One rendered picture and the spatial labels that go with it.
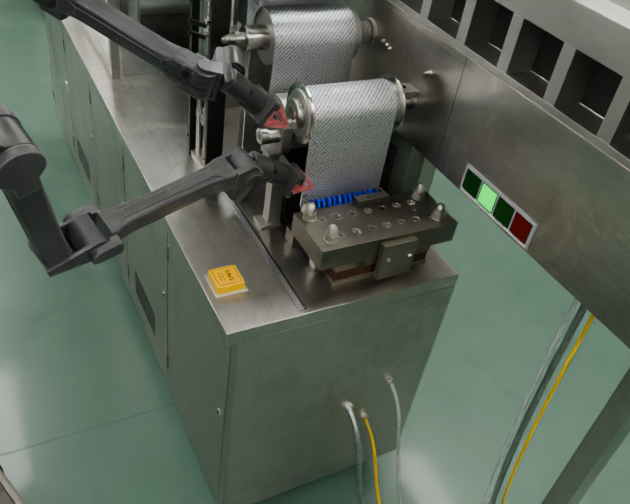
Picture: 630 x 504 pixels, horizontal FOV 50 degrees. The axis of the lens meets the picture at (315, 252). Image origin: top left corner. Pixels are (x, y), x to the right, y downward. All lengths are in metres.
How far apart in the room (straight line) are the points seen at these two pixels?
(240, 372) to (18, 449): 1.05
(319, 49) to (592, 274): 0.88
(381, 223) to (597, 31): 0.67
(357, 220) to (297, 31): 0.50
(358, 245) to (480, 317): 1.57
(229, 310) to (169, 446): 0.95
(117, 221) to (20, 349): 1.46
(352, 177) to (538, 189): 0.50
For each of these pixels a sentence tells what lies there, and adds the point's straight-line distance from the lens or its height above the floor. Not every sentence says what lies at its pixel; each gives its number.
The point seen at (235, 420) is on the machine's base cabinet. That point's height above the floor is 0.56.
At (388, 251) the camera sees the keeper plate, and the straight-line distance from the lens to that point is 1.66.
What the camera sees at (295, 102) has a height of 1.29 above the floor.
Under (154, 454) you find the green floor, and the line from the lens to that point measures 2.42.
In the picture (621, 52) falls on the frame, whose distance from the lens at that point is 1.36.
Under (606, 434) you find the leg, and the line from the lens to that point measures 1.80.
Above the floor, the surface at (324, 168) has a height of 1.12.
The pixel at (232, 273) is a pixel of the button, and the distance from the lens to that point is 1.64.
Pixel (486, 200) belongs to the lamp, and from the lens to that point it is 1.62.
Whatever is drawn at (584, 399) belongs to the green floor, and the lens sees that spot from 2.99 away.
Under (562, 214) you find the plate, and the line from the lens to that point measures 1.47.
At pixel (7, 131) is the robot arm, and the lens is 1.03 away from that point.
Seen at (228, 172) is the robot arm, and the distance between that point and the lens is 1.49.
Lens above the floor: 2.01
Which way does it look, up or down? 39 degrees down
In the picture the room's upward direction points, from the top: 10 degrees clockwise
